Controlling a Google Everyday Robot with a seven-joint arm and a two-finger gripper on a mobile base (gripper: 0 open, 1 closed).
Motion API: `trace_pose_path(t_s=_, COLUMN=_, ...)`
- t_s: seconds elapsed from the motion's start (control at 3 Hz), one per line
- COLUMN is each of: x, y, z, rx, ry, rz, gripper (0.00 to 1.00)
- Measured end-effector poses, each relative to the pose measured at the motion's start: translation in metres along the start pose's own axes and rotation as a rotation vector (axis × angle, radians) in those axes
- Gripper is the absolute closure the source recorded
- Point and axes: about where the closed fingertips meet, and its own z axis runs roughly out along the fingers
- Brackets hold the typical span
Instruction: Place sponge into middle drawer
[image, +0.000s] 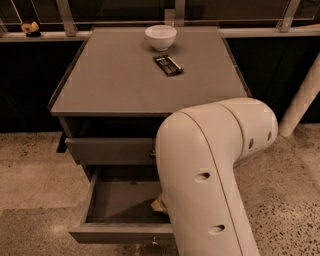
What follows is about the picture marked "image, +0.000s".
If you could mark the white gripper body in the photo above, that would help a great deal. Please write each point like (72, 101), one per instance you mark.
(159, 205)

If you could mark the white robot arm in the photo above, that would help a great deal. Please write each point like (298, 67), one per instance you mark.
(196, 151)

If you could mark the lower drawer metal knob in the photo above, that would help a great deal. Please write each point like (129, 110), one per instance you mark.
(154, 241)

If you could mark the open grey lower drawer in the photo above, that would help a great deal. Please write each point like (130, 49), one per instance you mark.
(118, 207)

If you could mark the grey drawer cabinet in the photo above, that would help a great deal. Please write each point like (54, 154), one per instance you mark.
(116, 90)

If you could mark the black snack bar packet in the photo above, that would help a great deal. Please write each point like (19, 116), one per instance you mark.
(168, 66)

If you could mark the white ceramic bowl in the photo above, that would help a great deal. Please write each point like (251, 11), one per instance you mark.
(160, 37)

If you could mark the metal window railing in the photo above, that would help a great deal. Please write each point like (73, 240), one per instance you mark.
(232, 18)

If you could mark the yellow black object on ledge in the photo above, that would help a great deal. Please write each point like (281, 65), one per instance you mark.
(31, 29)

